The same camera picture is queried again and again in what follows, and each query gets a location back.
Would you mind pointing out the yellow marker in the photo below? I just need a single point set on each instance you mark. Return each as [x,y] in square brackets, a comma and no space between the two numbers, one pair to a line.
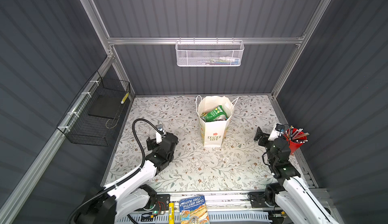
[171,219]

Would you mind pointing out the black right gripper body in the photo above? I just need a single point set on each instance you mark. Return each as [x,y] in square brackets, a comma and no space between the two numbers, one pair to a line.
[265,142]

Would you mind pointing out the red pen cup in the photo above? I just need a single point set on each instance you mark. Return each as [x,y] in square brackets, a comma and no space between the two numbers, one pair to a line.
[295,138]

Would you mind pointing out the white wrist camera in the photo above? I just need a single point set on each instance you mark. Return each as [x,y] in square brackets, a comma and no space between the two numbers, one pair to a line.
[277,131]
[160,133]

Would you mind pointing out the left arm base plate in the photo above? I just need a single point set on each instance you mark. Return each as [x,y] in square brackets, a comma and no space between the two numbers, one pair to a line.
[158,202]

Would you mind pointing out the blue paperback book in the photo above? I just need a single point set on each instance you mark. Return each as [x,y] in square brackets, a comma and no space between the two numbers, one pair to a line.
[194,210]

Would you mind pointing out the white slotted cable duct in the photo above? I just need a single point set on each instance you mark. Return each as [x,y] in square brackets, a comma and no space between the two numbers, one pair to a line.
[218,217]

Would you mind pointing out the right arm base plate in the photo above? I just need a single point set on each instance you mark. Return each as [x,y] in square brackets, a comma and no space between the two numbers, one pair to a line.
[257,199]

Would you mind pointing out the green snack packet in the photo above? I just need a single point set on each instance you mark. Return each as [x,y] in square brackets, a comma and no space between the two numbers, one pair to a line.
[217,114]

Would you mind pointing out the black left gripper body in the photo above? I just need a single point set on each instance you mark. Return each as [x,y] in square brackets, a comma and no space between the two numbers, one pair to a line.
[151,144]

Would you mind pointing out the white paper bag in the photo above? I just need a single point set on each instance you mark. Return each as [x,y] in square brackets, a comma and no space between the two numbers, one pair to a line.
[213,132]

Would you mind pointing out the black wire side basket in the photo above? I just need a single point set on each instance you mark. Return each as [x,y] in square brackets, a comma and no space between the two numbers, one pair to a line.
[99,114]

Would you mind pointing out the white wire wall basket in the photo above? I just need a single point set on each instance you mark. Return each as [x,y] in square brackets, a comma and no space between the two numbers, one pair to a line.
[209,53]

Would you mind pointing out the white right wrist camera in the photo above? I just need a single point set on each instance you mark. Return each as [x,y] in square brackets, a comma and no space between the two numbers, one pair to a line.
[277,131]

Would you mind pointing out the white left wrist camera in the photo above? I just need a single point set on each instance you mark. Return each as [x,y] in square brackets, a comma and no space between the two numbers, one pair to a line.
[160,133]

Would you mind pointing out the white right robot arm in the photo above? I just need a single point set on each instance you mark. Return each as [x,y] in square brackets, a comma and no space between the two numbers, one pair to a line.
[290,192]

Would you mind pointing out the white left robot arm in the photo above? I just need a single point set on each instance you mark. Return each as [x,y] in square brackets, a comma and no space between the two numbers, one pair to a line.
[130,192]

